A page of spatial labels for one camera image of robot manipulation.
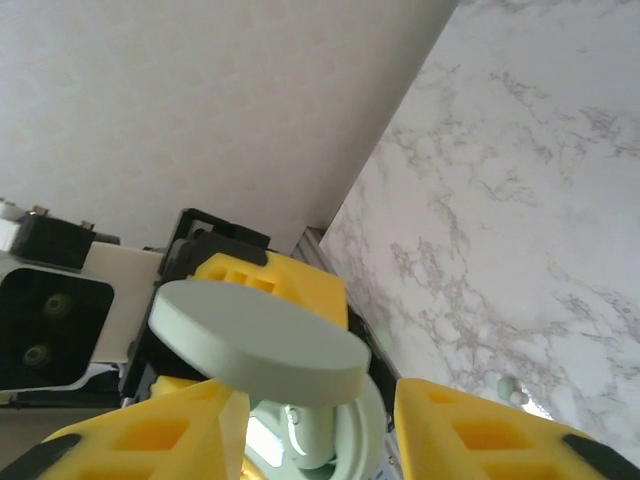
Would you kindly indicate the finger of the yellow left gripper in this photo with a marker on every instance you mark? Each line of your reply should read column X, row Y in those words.
column 172, row 387
column 310, row 295

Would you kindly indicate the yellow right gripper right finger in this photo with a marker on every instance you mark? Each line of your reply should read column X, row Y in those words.
column 425, row 440

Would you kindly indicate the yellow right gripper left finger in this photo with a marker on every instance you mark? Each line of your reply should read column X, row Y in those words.
column 200, row 450

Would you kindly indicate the pale green lid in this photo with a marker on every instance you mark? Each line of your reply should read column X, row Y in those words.
column 260, row 335

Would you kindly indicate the mint green earbud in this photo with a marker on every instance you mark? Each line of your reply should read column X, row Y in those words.
column 507, row 389

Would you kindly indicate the aluminium table frame rail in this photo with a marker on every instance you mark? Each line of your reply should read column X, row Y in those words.
column 360, row 310

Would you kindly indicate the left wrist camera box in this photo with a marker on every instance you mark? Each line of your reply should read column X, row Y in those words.
column 55, row 320

